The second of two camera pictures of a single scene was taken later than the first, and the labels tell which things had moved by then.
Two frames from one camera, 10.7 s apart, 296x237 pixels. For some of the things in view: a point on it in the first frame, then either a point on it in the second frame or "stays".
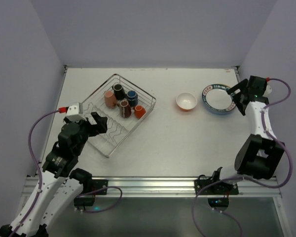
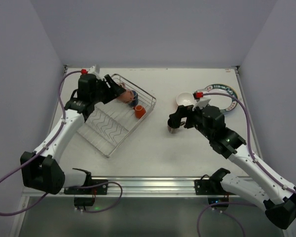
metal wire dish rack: (124, 104) stays
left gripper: (94, 126) -> (112, 89)
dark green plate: (216, 99) stays
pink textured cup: (110, 99) -> (127, 97)
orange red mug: (139, 111) stays
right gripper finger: (241, 103) -> (174, 120)
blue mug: (132, 98) stays
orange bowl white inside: (186, 101) stays
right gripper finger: (239, 88) -> (182, 113)
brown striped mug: (125, 110) -> (174, 130)
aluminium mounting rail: (167, 187) stays
